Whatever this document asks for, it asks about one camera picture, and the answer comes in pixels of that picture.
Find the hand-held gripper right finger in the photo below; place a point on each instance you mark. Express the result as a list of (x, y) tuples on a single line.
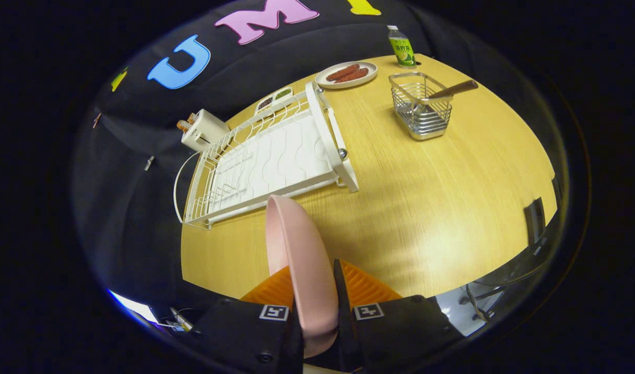
[(343, 311)]

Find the black chair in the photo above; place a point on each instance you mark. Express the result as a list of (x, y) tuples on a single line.
[(534, 221)]

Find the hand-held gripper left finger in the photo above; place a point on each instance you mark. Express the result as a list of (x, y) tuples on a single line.
[(244, 332)]

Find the black backdrop cloth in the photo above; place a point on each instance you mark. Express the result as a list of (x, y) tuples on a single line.
[(135, 208)]

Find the white toaster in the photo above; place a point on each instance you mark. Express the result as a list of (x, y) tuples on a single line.
[(205, 132)]

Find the pink plate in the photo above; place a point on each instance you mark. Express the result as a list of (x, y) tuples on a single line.
[(307, 259)]

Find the green drink bottle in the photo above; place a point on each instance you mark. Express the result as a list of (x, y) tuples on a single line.
[(403, 49)]

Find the brown meat steak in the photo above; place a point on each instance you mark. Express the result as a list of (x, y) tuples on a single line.
[(342, 72), (353, 76)]

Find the white backdrop clip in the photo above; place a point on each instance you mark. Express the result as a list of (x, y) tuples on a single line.
[(149, 163)]

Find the beige round serving dish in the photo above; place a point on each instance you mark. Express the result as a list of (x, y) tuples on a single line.
[(322, 80)]

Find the white divided condiment dish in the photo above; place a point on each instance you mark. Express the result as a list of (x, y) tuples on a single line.
[(274, 99)]

